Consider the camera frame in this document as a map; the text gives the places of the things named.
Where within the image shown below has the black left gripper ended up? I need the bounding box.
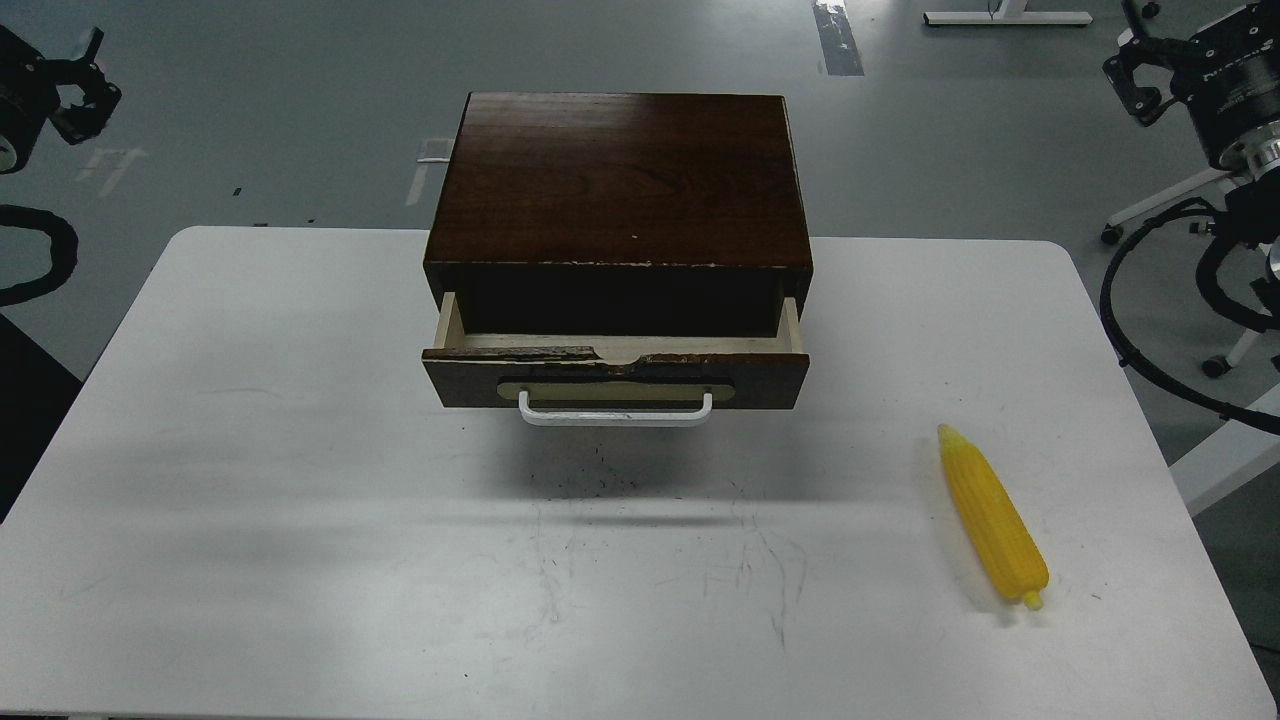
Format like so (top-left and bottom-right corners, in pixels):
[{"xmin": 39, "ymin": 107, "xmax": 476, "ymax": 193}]
[{"xmin": 1, "ymin": 26, "xmax": 122, "ymax": 145}]

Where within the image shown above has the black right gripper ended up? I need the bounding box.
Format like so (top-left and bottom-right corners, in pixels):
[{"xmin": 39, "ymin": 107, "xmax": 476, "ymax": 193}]
[{"xmin": 1103, "ymin": 1, "xmax": 1277, "ymax": 127}]

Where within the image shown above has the yellow plastic corn cob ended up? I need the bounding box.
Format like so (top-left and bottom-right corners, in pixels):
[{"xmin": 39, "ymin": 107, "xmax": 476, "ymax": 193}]
[{"xmin": 937, "ymin": 424, "xmax": 1050, "ymax": 611}]

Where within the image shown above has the wooden drawer with white handle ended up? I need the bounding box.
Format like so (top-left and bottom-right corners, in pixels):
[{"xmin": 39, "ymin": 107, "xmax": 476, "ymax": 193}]
[{"xmin": 421, "ymin": 293, "xmax": 810, "ymax": 427}]

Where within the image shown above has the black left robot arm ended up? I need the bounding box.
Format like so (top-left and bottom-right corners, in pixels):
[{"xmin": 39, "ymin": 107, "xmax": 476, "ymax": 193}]
[{"xmin": 1, "ymin": 26, "xmax": 122, "ymax": 176}]

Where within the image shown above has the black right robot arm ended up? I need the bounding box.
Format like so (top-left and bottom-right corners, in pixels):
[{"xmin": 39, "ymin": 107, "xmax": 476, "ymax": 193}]
[{"xmin": 1103, "ymin": 1, "xmax": 1279, "ymax": 333}]

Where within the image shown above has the white table base far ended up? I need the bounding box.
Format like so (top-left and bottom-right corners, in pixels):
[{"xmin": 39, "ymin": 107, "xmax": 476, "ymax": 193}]
[{"xmin": 922, "ymin": 1, "xmax": 1093, "ymax": 28}]

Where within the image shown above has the grey floor tape strip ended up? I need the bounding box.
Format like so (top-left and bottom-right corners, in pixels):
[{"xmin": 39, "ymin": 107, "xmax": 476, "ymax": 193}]
[{"xmin": 812, "ymin": 1, "xmax": 865, "ymax": 77}]

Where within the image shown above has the dark wooden cabinet box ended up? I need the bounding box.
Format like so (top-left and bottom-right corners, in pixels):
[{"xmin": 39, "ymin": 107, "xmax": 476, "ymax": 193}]
[{"xmin": 422, "ymin": 92, "xmax": 814, "ymax": 337}]

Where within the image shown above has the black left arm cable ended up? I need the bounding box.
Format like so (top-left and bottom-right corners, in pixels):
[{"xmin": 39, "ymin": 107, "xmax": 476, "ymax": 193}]
[{"xmin": 0, "ymin": 204, "xmax": 79, "ymax": 307}]

